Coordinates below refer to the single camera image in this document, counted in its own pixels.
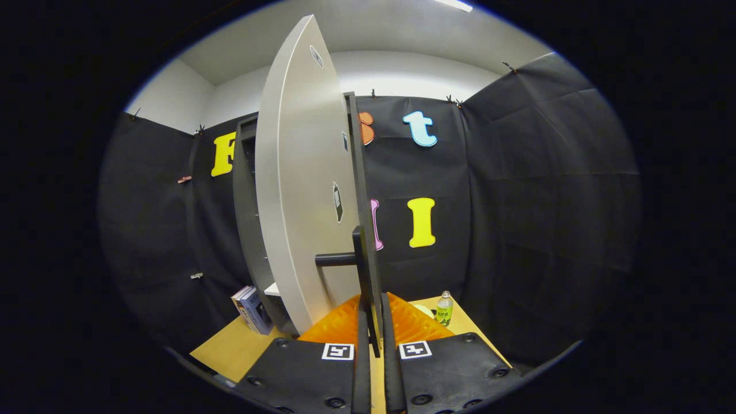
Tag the white book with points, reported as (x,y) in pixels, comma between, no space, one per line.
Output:
(240,302)

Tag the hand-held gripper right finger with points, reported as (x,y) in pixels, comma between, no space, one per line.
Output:
(393,379)

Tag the beige shoe cabinet door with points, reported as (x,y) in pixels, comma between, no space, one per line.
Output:
(299,172)

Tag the yellow plush toy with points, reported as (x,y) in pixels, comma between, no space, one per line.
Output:
(425,311)

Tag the blue book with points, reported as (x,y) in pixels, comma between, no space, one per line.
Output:
(256,313)

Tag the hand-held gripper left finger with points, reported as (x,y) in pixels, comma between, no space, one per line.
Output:
(362,379)

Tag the long ceiling light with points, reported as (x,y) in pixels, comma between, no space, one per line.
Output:
(454,4)

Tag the grey shoe cabinet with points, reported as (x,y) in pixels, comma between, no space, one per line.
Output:
(247,230)

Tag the black backdrop cloth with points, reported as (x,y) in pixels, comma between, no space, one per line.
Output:
(517,201)

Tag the green drink bottle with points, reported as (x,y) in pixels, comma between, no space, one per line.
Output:
(444,310)

